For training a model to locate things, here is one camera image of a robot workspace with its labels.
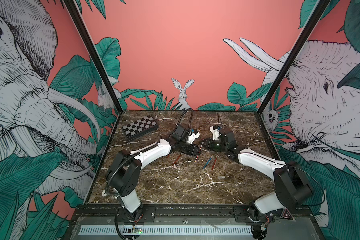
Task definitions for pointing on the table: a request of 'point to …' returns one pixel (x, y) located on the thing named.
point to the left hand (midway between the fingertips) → (201, 150)
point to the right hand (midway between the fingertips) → (199, 140)
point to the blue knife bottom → (207, 162)
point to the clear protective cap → (222, 177)
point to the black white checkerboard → (139, 127)
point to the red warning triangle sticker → (286, 213)
